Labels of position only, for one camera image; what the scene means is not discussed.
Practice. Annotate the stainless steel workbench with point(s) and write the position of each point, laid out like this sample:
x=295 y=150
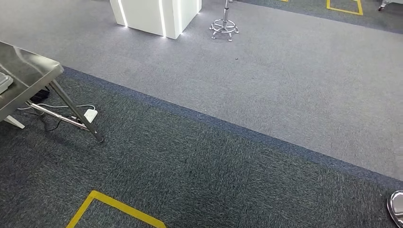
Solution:
x=28 y=75

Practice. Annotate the chrome stool base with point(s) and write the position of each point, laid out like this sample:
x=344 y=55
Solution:
x=224 y=26

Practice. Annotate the white power strip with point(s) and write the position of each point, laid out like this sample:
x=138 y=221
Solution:
x=90 y=114

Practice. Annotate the white counter block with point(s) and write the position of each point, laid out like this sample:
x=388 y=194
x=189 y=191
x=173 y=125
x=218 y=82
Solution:
x=148 y=15

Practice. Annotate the black power adapter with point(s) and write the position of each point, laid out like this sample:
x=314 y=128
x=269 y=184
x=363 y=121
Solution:
x=40 y=96

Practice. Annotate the stamped grey sheet metal panel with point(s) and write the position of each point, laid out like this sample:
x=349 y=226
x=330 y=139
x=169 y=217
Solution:
x=4 y=82

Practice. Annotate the chrome round base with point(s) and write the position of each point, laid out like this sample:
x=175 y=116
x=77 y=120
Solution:
x=397 y=207

